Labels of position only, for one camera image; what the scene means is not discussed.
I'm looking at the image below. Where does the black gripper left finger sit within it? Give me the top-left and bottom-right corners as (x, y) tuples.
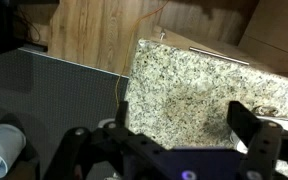
(43, 100), (172, 180)

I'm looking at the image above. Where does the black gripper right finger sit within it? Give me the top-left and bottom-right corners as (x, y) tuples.
(226, 100), (288, 180)

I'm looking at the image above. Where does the dark gray perforated mat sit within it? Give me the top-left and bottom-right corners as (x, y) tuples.
(0, 48), (130, 180)

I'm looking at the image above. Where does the wooden drawer front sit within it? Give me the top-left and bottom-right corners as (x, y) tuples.
(149, 24), (285, 75)

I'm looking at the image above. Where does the thin orange cable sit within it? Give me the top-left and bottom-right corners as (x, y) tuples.
(114, 0), (170, 109)

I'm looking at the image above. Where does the silver drawer handle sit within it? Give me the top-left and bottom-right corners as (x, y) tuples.
(188, 46), (251, 66)

